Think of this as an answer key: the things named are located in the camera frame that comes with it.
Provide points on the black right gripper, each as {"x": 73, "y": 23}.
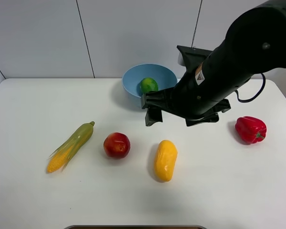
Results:
{"x": 163, "y": 100}

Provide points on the yellow mango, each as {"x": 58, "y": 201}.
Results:
{"x": 164, "y": 161}

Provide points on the green lime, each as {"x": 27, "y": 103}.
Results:
{"x": 148, "y": 85}

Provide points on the red apple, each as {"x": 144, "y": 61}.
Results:
{"x": 117, "y": 145}

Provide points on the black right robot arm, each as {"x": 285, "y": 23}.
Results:
{"x": 255, "y": 43}

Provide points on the blue plastic bowl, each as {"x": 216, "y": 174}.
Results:
{"x": 131, "y": 80}

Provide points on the red bell pepper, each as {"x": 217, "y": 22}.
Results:
{"x": 250, "y": 129}

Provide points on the corn cob with husk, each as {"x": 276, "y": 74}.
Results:
{"x": 60, "y": 158}

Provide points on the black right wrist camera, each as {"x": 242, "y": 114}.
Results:
{"x": 191, "y": 58}

